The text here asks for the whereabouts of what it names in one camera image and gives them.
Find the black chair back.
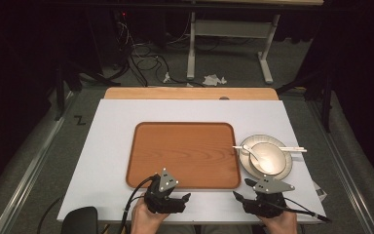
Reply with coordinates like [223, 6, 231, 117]
[60, 206, 99, 234]

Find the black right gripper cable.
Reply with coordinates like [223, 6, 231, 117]
[266, 197, 333, 224]

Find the person's left hand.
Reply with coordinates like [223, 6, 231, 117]
[130, 196, 169, 234]

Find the white ceramic spoon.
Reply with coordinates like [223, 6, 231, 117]
[242, 143, 261, 163]

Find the tangle of floor cables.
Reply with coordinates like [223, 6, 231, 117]
[113, 18, 206, 88]

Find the white chopstick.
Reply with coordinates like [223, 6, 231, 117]
[233, 147, 308, 153]
[232, 145, 306, 151]

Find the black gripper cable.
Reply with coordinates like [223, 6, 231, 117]
[118, 175, 159, 234]
[266, 197, 333, 224]

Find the metal floor rail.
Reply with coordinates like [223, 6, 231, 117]
[0, 91, 79, 234]
[306, 100, 374, 234]

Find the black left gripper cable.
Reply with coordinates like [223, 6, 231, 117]
[118, 175, 159, 234]

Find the thin black floor cable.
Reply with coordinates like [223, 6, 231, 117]
[36, 196, 62, 234]

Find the crumpled white paper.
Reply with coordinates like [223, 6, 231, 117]
[203, 73, 228, 87]

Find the cream round bowl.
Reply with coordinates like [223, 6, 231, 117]
[248, 141, 287, 176]

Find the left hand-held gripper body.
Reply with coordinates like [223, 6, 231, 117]
[144, 168, 186, 215]

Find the white table cover board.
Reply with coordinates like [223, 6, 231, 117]
[56, 98, 327, 225]

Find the white metal desk frame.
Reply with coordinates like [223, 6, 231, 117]
[186, 11, 281, 86]

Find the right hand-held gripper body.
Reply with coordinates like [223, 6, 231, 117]
[243, 176, 296, 218]

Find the person's right hand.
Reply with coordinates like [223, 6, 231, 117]
[259, 208, 298, 234]

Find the brown wooden tray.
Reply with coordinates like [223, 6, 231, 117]
[125, 121, 243, 190]

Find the cream round plate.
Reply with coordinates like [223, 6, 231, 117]
[239, 134, 293, 181]

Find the black metal stand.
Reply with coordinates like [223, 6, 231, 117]
[54, 59, 122, 122]
[275, 71, 335, 134]

